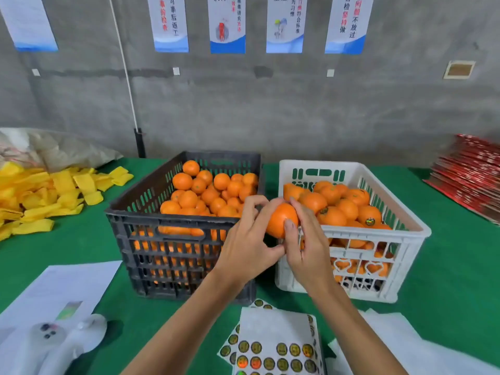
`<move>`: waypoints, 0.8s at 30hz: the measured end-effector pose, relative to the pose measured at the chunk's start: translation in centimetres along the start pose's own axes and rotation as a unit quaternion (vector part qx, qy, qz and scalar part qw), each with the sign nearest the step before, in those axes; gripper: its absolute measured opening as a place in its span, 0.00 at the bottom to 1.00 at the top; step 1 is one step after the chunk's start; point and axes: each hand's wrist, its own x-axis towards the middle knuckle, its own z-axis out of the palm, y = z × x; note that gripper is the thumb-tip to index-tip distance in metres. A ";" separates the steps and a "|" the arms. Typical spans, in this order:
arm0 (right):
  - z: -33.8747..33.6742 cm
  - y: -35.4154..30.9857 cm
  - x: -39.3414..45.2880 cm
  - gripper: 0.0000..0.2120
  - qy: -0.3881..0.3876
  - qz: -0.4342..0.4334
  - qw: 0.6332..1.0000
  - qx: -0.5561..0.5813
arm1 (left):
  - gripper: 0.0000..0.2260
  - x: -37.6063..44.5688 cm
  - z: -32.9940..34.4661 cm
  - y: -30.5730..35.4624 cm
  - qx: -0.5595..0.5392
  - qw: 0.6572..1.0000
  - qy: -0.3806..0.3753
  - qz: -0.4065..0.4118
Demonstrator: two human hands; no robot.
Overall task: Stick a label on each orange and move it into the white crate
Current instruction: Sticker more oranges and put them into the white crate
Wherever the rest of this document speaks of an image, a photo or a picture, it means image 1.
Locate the person's left hand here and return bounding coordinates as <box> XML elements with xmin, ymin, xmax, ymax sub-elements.
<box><xmin>212</xmin><ymin>195</ymin><xmax>289</xmax><ymax>294</ymax></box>

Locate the person's right hand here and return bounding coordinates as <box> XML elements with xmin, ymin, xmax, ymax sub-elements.
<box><xmin>283</xmin><ymin>197</ymin><xmax>337</xmax><ymax>297</ymax></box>

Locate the single orange fruit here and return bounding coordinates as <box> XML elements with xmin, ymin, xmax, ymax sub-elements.
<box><xmin>266</xmin><ymin>202</ymin><xmax>300</xmax><ymax>240</ymax></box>

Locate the heap of labelled oranges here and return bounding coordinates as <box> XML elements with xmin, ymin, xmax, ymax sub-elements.
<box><xmin>283</xmin><ymin>179</ymin><xmax>395</xmax><ymax>278</ymax></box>

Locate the pile of oranges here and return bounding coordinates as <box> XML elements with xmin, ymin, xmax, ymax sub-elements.
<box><xmin>133</xmin><ymin>160</ymin><xmax>259</xmax><ymax>270</ymax></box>

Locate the white plastic crate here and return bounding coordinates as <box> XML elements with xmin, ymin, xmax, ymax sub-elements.
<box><xmin>274</xmin><ymin>159</ymin><xmax>432</xmax><ymax>304</ymax></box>

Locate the black plastic crate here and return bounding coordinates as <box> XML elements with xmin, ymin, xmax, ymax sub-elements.
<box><xmin>105</xmin><ymin>151</ymin><xmax>264</xmax><ymax>306</ymax></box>

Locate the person's right forearm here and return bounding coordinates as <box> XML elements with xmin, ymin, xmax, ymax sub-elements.
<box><xmin>308</xmin><ymin>281</ymin><xmax>409</xmax><ymax>375</ymax></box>

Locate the person's left forearm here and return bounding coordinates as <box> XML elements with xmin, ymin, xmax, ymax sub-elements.
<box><xmin>121</xmin><ymin>273</ymin><xmax>251</xmax><ymax>375</ymax></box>

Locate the white backing sheet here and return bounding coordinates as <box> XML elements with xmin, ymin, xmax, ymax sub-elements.
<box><xmin>327</xmin><ymin>310</ymin><xmax>500</xmax><ymax>375</ymax></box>

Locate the green felt table cover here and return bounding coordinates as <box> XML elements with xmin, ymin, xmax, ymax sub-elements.
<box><xmin>0</xmin><ymin>156</ymin><xmax>500</xmax><ymax>375</ymax></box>

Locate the stack of red cardboard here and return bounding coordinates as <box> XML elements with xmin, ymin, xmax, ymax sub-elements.
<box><xmin>426</xmin><ymin>134</ymin><xmax>500</xmax><ymax>225</ymax></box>

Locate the white printed paper sheet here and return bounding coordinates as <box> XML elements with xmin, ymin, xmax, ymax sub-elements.
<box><xmin>0</xmin><ymin>260</ymin><xmax>123</xmax><ymax>333</ymax></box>

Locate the white handheld controller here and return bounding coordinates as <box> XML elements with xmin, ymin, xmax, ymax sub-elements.
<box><xmin>8</xmin><ymin>313</ymin><xmax>108</xmax><ymax>375</ymax></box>

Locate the pile of yellow bags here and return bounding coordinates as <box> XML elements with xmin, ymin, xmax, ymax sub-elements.
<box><xmin>0</xmin><ymin>160</ymin><xmax>134</xmax><ymax>241</ymax></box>

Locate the white pole with black base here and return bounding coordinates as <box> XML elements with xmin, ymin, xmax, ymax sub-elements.
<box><xmin>108</xmin><ymin>0</ymin><xmax>147</xmax><ymax>158</ymax></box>

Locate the beige woven sack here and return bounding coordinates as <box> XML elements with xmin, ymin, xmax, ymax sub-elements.
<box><xmin>0</xmin><ymin>127</ymin><xmax>122</xmax><ymax>172</ymax></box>

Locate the white notice with blue border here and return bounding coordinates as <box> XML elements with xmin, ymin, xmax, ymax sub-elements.
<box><xmin>0</xmin><ymin>0</ymin><xmax>59</xmax><ymax>52</ymax></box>

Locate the blue white wall poster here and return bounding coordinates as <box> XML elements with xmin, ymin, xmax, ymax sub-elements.
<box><xmin>207</xmin><ymin>0</ymin><xmax>247</xmax><ymax>55</ymax></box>
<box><xmin>147</xmin><ymin>0</ymin><xmax>190</xmax><ymax>53</ymax></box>
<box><xmin>266</xmin><ymin>0</ymin><xmax>309</xmax><ymax>55</ymax></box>
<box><xmin>325</xmin><ymin>0</ymin><xmax>376</xmax><ymax>55</ymax></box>

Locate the beige wall plate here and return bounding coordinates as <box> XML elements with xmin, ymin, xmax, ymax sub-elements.
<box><xmin>444</xmin><ymin>60</ymin><xmax>477</xmax><ymax>80</ymax></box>

